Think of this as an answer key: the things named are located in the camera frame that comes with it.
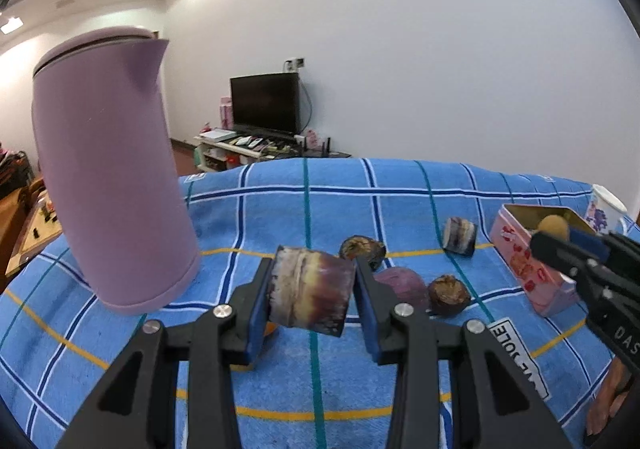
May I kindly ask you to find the white floral mug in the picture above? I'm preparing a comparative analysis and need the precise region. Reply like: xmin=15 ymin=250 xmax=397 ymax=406
xmin=582 ymin=184 xmax=630 ymax=236

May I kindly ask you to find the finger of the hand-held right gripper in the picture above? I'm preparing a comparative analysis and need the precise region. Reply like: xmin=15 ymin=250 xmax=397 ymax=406
xmin=570 ymin=225 xmax=640 ymax=275
xmin=529 ymin=231 xmax=608 ymax=295

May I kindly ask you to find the pink tin box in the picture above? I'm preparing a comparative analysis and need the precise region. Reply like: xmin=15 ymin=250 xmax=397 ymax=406
xmin=489 ymin=203 xmax=601 ymax=317

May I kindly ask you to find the wooden table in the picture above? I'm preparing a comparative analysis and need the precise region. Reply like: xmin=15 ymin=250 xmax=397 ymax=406
xmin=0 ymin=179 xmax=63 ymax=280

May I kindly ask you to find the blue plaid towel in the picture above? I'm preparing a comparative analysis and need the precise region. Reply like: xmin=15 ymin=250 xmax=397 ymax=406
xmin=0 ymin=158 xmax=640 ymax=449

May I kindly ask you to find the purple sweet potato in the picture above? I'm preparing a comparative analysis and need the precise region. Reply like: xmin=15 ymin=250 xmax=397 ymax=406
xmin=372 ymin=266 xmax=432 ymax=315

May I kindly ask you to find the lilac electric kettle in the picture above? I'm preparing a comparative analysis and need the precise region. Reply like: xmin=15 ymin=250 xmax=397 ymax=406
xmin=31 ymin=26 xmax=202 ymax=316

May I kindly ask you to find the black television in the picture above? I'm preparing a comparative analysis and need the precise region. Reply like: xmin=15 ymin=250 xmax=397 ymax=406
xmin=230 ymin=73 xmax=302 ymax=135

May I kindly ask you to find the orange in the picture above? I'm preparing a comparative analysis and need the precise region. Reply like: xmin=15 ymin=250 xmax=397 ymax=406
xmin=536 ymin=214 xmax=571 ymax=242

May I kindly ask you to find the black router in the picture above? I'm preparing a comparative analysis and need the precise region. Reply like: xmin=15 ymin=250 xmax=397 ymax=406
xmin=298 ymin=134 xmax=333 ymax=156

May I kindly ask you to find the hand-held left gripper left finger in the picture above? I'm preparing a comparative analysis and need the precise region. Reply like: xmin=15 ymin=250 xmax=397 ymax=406
xmin=55 ymin=259 xmax=276 ymax=449

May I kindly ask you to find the purple sugarcane piece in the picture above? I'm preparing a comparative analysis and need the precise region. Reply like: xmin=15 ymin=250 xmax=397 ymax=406
xmin=268 ymin=244 xmax=357 ymax=336
xmin=441 ymin=216 xmax=479 ymax=257

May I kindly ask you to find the dark brown mangosteen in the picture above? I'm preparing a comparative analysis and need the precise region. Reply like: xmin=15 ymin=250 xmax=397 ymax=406
xmin=426 ymin=275 xmax=472 ymax=317
xmin=339 ymin=235 xmax=387 ymax=272

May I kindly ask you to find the white television stand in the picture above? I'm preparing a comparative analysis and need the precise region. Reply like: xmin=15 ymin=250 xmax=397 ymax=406
xmin=192 ymin=132 xmax=351 ymax=175

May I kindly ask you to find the person's right hand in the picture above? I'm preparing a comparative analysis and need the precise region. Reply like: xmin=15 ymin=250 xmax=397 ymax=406
xmin=585 ymin=358 xmax=633 ymax=436

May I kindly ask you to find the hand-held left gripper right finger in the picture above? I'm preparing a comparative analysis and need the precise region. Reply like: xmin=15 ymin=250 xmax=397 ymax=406
xmin=352 ymin=256 xmax=573 ymax=449

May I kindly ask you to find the black television cable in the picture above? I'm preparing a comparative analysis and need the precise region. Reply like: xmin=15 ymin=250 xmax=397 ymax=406
xmin=299 ymin=78 xmax=314 ymax=135

